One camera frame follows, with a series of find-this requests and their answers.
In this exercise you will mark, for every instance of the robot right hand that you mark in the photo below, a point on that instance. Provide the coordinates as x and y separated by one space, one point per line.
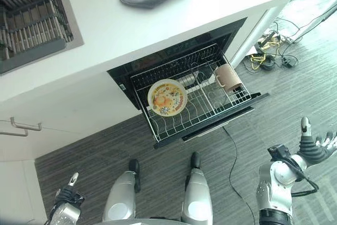
317 154

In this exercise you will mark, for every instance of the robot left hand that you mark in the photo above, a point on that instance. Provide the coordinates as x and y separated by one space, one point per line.
69 195

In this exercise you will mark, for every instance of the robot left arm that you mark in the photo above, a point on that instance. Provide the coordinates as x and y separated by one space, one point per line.
63 214

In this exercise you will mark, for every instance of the black drawer dishwasher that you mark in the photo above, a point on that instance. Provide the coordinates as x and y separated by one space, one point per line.
231 109

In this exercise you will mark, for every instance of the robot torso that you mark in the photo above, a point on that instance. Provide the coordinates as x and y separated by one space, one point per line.
152 222

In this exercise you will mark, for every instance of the black power adapter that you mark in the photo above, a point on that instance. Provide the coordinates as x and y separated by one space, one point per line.
287 62

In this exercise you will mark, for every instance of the beige mug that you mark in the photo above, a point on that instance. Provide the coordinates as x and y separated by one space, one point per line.
229 77

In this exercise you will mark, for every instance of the yellow green tool bundle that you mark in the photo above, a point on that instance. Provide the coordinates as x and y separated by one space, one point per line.
269 39

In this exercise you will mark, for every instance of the robot right leg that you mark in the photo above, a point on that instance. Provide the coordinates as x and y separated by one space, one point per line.
197 193

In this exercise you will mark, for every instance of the printed yellow round plate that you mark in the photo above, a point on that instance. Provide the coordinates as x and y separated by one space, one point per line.
167 98

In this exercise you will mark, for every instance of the grey slanted pole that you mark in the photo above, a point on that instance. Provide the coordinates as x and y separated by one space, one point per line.
327 11

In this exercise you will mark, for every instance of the white kitchen counter cabinet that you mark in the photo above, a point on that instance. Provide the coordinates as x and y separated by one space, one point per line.
100 40

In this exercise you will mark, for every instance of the grey kitchen sink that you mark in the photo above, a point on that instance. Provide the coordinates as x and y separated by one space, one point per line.
76 24

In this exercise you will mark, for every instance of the slatted sink drainer rack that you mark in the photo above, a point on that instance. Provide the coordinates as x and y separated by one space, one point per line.
31 24

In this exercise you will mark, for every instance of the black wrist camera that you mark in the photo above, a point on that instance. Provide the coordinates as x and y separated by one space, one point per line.
279 152

